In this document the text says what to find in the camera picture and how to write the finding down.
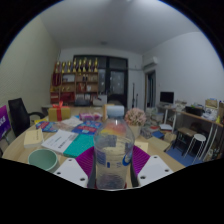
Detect cluttered wooden side desk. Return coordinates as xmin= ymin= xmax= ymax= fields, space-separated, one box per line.
xmin=156 ymin=103 xmax=224 ymax=161

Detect black computer monitor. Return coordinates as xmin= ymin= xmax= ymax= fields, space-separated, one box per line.
xmin=159 ymin=91 xmax=175 ymax=106

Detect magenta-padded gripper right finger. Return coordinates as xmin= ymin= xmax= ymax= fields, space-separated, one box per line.
xmin=128 ymin=145 xmax=174 ymax=188

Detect black office chair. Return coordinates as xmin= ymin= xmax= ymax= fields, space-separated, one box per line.
xmin=7 ymin=97 xmax=46 ymax=138

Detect white air conditioner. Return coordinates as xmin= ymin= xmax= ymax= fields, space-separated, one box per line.
xmin=142 ymin=56 xmax=160 ymax=69

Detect cream book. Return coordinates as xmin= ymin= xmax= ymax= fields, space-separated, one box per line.
xmin=133 ymin=139 xmax=150 ymax=154
xmin=23 ymin=128 xmax=45 ymax=149

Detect pink box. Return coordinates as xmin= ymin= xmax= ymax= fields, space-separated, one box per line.
xmin=79 ymin=112 xmax=103 ymax=122

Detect teal notebook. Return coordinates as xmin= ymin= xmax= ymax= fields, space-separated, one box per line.
xmin=62 ymin=133 xmax=96 ymax=159

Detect blue picture book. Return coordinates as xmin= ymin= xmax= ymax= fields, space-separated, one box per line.
xmin=35 ymin=120 xmax=61 ymax=133

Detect clear plastic water bottle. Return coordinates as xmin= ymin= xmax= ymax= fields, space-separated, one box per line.
xmin=93 ymin=105 xmax=136 ymax=191

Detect pink flowers in pot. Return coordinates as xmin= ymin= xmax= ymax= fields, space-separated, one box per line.
xmin=124 ymin=107 xmax=148 ymax=139

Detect white printed booklet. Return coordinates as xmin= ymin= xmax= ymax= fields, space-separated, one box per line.
xmin=41 ymin=129 xmax=79 ymax=154

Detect white round stool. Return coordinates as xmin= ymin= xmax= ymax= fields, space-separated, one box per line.
xmin=183 ymin=133 xmax=208 ymax=165

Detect dark glass door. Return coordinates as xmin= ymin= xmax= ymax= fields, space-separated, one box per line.
xmin=72 ymin=54 xmax=129 ymax=109

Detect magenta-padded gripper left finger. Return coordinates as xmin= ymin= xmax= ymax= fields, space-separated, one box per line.
xmin=53 ymin=146 xmax=98 ymax=189

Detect wooden shelf unit with trophies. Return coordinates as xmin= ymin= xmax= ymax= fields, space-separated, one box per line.
xmin=49 ymin=57 xmax=100 ymax=105

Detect blue and red book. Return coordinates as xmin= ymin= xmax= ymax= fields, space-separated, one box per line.
xmin=71 ymin=120 xmax=104 ymax=136

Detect yellow gift box red ribbon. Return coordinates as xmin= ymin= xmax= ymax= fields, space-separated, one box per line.
xmin=47 ymin=100 xmax=72 ymax=123

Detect small orange carton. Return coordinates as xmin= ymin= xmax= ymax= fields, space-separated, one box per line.
xmin=102 ymin=103 xmax=116 ymax=123

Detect purple sign board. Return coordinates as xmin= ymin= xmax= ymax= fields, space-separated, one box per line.
xmin=0 ymin=104 xmax=12 ymax=141

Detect pale green cup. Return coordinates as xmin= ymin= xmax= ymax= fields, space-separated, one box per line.
xmin=27 ymin=148 xmax=60 ymax=174

